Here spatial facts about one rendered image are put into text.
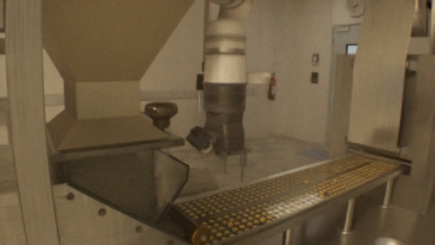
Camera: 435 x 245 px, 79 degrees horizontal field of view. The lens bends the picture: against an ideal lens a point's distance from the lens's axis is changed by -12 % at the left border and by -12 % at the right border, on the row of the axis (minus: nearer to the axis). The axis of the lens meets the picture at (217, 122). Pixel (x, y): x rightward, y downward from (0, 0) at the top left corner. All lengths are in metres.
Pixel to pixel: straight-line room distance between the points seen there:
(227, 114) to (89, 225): 0.27
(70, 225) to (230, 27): 0.37
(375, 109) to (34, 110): 1.02
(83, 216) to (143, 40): 0.24
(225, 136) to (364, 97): 0.72
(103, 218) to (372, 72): 0.96
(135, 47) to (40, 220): 0.24
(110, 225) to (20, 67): 0.23
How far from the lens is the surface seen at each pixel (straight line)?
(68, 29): 0.39
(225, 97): 0.49
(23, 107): 0.28
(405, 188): 1.19
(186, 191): 0.76
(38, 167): 0.29
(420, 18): 1.22
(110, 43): 0.40
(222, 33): 0.50
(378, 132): 1.12
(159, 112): 0.43
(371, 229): 1.01
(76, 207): 0.39
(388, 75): 1.10
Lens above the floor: 1.25
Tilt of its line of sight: 10 degrees down
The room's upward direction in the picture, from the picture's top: 1 degrees clockwise
